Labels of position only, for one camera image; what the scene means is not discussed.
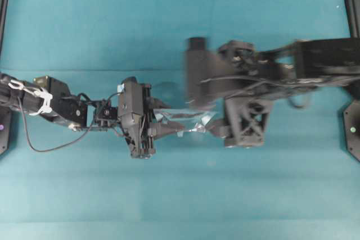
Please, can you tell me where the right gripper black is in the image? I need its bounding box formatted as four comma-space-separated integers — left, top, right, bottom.
206, 98, 271, 147

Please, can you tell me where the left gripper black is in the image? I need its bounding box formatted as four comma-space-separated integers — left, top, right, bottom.
118, 76, 185, 159

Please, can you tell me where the silver zip bag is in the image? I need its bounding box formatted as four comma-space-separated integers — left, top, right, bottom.
154, 108, 217, 137

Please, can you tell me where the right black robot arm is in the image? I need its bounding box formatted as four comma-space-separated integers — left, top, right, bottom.
185, 38, 359, 147

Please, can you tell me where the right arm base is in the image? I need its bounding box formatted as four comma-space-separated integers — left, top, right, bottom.
343, 101, 360, 161

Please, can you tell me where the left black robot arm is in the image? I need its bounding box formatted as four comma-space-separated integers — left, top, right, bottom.
1, 73, 185, 159

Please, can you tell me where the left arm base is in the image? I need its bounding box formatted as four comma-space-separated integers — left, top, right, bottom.
0, 106, 12, 155

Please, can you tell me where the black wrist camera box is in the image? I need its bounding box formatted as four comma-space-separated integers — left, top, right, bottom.
184, 37, 219, 110

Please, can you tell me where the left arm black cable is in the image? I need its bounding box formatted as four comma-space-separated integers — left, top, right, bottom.
17, 92, 124, 152

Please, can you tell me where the right black frame rail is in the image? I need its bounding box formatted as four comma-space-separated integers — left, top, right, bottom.
344, 0, 360, 38

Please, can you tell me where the black frame rail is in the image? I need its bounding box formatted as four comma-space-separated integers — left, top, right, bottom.
344, 0, 360, 38
0, 0, 8, 52

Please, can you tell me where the left black frame rail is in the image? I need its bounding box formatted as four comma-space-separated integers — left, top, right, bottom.
0, 0, 8, 52

